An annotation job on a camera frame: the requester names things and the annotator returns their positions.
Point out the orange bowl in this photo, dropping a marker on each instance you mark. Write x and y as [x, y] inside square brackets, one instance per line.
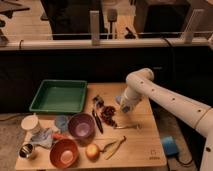
[64, 153]

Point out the small metal cup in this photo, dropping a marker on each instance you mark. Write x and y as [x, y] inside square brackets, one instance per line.
[27, 151]

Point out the white cup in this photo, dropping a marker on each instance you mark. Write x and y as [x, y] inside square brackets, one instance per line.
[31, 124]

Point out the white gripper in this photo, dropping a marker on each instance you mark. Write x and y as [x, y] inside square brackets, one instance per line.
[126, 105]

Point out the white rail barrier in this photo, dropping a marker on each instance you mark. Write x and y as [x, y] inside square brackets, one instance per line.
[27, 32]

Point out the wooden table board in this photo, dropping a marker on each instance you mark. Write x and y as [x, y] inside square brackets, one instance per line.
[142, 149]

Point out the black handled utensil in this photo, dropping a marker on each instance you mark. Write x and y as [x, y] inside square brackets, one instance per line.
[97, 103]

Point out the light blue cloth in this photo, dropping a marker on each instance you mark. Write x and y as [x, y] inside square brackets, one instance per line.
[43, 138]

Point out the green plastic tray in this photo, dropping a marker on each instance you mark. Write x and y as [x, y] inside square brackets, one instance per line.
[59, 96]

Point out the purple bowl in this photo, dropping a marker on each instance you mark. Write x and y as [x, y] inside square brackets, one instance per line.
[81, 126]

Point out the blue box on floor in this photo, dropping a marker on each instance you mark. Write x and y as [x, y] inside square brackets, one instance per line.
[169, 145]

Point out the orange carrot toy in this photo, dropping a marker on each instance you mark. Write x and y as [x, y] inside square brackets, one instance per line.
[59, 136]

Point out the yellow apple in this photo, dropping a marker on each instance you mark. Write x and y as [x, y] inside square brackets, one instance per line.
[92, 151]

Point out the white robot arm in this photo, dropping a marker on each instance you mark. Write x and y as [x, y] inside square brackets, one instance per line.
[197, 115]

